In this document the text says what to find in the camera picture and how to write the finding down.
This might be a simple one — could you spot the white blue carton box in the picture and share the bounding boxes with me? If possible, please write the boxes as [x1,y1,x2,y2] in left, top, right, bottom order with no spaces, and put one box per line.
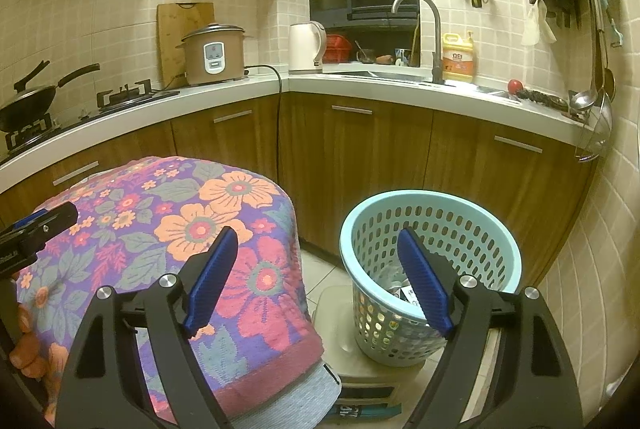
[380,273,423,317]

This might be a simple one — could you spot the light blue perforated trash basket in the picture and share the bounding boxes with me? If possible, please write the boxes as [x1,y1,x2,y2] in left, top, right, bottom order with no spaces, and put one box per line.
[340,189,522,367]

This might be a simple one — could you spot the black gas stove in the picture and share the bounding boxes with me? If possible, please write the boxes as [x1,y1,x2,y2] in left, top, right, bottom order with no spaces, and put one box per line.
[1,79,180,160]

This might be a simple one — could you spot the floral purple tablecloth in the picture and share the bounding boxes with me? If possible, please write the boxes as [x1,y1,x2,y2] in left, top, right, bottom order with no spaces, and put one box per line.
[17,156,341,428]

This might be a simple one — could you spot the black wok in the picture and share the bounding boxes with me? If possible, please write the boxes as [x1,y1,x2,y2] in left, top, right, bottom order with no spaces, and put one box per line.
[0,60,101,133]

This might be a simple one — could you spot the white scale platform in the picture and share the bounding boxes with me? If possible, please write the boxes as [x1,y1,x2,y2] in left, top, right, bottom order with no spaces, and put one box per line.
[314,285,444,407]

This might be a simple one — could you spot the wooden cutting board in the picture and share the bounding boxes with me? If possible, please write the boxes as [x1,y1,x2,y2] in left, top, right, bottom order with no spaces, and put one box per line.
[156,2,215,89]

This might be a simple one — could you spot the brown rice cooker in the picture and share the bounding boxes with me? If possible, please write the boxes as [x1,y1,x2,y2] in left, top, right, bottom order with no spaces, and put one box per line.
[180,22,244,86]

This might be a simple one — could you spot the white countertop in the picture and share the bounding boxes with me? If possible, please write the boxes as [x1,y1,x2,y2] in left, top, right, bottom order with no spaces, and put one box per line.
[0,70,597,195]

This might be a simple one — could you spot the steel ladle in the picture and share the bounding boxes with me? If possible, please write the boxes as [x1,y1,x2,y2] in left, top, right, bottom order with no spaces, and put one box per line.
[570,0,605,111]

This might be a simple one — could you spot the wooden base cabinets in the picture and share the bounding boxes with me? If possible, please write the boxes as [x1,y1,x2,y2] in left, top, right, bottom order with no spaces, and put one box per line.
[1,92,596,283]

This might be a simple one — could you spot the red tomato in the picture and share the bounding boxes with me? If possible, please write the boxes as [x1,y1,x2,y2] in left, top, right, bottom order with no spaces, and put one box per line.
[508,79,523,95]

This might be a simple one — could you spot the steel sink faucet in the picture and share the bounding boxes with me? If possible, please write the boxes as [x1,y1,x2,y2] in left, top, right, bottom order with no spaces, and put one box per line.
[390,0,446,86]

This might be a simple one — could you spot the white electric kettle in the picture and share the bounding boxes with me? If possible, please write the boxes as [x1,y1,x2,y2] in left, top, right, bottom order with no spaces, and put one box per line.
[288,20,326,74]

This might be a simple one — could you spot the yellow oil bottle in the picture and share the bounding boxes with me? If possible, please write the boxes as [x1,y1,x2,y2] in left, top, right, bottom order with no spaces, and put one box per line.
[442,30,475,82]

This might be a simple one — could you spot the red basket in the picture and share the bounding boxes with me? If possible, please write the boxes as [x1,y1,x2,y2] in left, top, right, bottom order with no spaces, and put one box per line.
[322,33,352,64]

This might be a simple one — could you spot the black power cord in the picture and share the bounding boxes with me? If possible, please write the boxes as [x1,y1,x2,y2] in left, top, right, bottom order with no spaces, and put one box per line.
[243,64,284,182]

